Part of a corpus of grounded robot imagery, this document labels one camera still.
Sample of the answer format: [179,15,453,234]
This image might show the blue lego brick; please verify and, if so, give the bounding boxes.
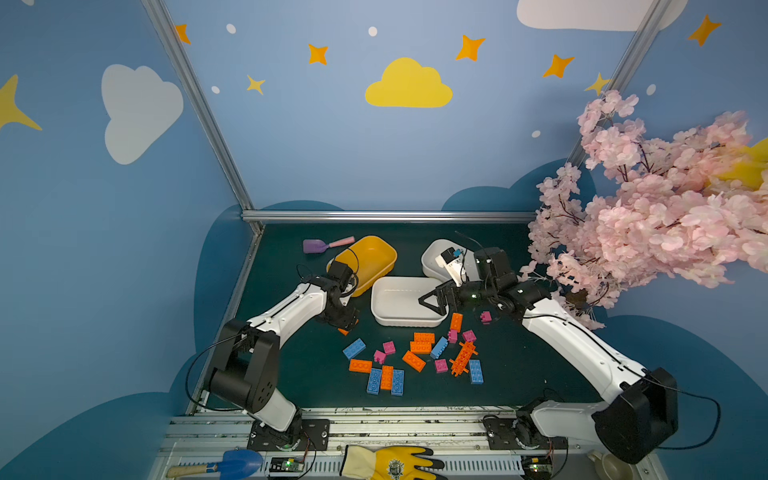
[342,338,366,360]
[366,368,383,395]
[469,359,484,385]
[430,337,449,360]
[391,369,405,397]

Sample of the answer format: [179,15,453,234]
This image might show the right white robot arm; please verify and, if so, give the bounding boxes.
[418,247,679,464]

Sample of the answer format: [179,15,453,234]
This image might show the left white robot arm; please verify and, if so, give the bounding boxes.
[203,261,358,443]

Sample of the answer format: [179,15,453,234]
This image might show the orange lego brick by bin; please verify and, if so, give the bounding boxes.
[450,313,463,333]

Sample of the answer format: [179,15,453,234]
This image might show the yellow plastic bin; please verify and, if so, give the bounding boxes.
[326,235,398,298]

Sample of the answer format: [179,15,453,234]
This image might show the pink lego center right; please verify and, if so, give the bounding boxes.
[462,330,477,343]

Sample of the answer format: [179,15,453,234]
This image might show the purple pink toy spatula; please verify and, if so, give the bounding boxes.
[302,236,355,255]

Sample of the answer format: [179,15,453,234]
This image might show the white rear plastic bin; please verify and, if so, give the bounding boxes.
[421,239,480,282]

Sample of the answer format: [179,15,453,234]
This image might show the white plastic bin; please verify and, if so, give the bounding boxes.
[371,276,447,328]
[421,239,480,282]

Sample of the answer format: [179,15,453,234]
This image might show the orange lego brick center stack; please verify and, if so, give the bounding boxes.
[410,332,436,355]

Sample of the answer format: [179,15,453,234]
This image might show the white front plastic bin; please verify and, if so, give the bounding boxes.
[371,276,447,328]

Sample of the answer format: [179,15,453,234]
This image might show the orange lego long assembly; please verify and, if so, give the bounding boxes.
[450,342,477,377]

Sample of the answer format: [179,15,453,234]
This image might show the yellow work glove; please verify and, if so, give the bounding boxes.
[340,445,446,480]

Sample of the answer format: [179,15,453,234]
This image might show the circuit board right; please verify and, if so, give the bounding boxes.
[521,456,553,480]

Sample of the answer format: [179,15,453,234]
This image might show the green circuit board left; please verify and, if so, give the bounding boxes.
[268,457,305,476]

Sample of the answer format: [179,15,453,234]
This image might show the pink cherry blossom tree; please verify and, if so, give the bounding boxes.
[520,90,767,330]

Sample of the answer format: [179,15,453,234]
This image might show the blue toy shovel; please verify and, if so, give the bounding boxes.
[165,449,264,480]

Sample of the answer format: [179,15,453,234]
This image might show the beige ceramic cup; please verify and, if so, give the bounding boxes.
[587,450,634,480]

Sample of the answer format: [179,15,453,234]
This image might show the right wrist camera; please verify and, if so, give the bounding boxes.
[435,247,468,287]

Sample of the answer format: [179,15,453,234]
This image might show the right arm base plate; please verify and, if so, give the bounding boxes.
[481,415,567,451]

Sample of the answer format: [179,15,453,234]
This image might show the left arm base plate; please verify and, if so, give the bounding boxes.
[247,418,330,452]

